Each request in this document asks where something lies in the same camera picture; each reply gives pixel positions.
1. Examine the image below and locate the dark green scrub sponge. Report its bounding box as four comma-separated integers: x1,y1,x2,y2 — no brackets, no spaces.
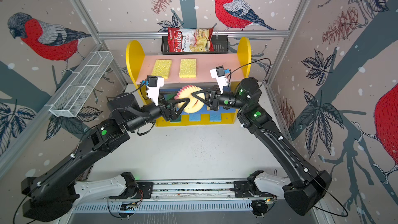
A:
170,116,181,123

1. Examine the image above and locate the yellow smiley face sponge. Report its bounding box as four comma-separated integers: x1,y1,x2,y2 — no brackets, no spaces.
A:
174,85,204,114

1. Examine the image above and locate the light blue sponge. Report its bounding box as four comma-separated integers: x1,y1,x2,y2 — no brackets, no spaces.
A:
189,114,201,122
209,113,222,122

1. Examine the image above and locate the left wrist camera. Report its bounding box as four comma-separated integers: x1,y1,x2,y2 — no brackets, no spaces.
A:
146,76,164,106

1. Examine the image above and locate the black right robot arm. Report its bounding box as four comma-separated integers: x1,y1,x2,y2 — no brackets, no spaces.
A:
191,77,332,216

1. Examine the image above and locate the white mesh wall basket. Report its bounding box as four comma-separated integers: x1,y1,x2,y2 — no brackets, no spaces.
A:
49,51,114,117

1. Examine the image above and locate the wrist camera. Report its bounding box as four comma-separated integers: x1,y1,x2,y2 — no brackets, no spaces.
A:
210,66,230,94
146,76,164,106

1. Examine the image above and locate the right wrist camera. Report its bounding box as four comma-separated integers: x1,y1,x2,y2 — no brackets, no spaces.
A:
210,66,230,94

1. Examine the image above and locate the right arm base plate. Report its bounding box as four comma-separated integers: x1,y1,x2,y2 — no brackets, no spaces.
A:
230,180,275,199

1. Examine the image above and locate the yellow sponge front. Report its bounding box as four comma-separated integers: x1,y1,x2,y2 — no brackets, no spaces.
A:
179,59,197,78

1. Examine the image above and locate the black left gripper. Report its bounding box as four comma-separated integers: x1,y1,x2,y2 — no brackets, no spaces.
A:
126,89,189,132

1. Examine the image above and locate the red cassava chips bag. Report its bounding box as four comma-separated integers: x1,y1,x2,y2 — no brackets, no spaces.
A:
167,28,214,53

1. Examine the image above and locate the aluminium front rail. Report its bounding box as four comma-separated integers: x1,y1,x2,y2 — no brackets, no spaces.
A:
66,177,321,200

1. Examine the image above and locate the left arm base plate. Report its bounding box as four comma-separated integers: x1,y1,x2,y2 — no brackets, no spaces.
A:
109,182,154,200

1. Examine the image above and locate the yellow shelf unit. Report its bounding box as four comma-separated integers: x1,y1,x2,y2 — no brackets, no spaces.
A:
125,38,259,128

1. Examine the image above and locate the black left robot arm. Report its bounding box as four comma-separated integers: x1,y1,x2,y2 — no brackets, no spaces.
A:
19,93,190,222

